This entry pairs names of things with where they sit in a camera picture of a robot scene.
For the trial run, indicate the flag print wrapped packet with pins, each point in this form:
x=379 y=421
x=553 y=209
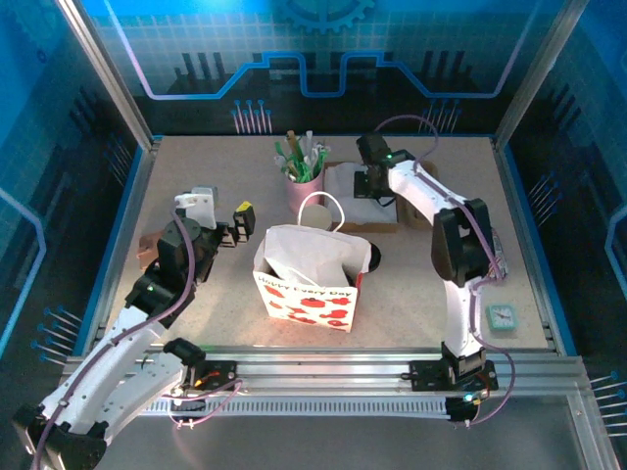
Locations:
x=502 y=259

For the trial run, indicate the aluminium side rail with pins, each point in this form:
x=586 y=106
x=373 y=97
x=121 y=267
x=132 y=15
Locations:
x=512 y=196
x=141 y=196

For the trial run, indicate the wooden stir stick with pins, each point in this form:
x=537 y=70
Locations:
x=292 y=139

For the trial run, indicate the black controller box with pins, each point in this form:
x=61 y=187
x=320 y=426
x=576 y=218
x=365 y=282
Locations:
x=460 y=408

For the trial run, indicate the aluminium frame post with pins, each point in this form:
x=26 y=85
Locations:
x=109 y=73
x=536 y=73

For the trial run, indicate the green wrapped straw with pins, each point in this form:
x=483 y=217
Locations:
x=321 y=153
x=289 y=166

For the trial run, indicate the small brown pastry box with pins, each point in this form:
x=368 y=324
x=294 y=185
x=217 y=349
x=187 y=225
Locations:
x=149 y=249

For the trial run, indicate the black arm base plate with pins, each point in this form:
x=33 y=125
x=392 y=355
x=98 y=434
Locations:
x=423 y=374
x=223 y=367

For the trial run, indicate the small teal packet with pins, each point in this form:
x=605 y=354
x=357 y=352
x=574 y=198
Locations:
x=502 y=318

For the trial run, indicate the white wrapped straw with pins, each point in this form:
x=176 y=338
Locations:
x=309 y=142

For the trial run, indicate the red white paper gift bag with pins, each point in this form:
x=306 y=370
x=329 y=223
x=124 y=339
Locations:
x=308 y=306

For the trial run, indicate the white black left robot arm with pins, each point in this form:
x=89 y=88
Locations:
x=108 y=352

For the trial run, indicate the brown pulp cup carrier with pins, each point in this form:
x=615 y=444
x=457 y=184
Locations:
x=409 y=213

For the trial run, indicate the aluminium front beam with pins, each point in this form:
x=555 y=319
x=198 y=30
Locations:
x=323 y=364

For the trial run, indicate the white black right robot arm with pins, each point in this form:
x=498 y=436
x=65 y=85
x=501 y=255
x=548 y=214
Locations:
x=421 y=191

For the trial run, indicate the white napkin stack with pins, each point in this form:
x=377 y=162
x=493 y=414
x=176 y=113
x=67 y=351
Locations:
x=372 y=210

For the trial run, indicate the pink straw holder cup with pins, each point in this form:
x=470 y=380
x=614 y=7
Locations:
x=303 y=196

